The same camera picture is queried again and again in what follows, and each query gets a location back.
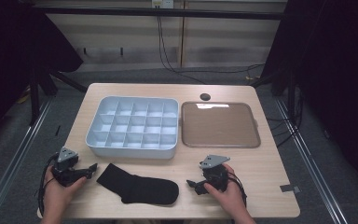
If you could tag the light blue divided storage box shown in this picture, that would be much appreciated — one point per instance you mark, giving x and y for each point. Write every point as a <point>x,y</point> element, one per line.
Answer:
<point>133,127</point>

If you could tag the white wall socket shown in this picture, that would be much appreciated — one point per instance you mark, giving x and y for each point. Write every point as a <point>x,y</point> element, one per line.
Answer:
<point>163,3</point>

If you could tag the black sock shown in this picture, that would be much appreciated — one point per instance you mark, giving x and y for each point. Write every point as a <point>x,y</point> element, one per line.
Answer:
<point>143,186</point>

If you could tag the grey tape piece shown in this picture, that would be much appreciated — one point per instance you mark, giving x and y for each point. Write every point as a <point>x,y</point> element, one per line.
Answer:
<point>290,188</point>

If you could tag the aluminium floor rail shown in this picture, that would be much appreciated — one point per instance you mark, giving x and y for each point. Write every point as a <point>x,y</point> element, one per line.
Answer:
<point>310,161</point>
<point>15,155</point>

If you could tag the black metal stand leg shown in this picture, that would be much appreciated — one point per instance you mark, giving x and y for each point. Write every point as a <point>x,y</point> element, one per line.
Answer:
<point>45,82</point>

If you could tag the person's left hand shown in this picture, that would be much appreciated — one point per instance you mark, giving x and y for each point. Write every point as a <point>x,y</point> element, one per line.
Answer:
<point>59,194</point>

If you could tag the person's right hand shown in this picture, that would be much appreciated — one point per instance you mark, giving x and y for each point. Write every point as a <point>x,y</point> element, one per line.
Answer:
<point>228,197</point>

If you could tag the black horizontal metal bar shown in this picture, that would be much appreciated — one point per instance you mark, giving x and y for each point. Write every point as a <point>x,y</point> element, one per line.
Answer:
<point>136,12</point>

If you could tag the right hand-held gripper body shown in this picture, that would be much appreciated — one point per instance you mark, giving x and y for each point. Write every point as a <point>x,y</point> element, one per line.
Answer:
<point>215,175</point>

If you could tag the brown square tray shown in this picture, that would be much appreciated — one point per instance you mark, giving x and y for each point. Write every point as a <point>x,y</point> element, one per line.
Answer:
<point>220,124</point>

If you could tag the dark curtain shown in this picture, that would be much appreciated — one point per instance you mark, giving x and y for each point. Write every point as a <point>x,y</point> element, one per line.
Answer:
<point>15,56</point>
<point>338,77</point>

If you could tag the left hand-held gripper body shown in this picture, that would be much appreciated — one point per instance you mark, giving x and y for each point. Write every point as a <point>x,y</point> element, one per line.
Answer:
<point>65,169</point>

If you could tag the small black floor strip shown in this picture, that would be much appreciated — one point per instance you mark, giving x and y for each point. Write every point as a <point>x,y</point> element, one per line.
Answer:
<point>57,130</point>

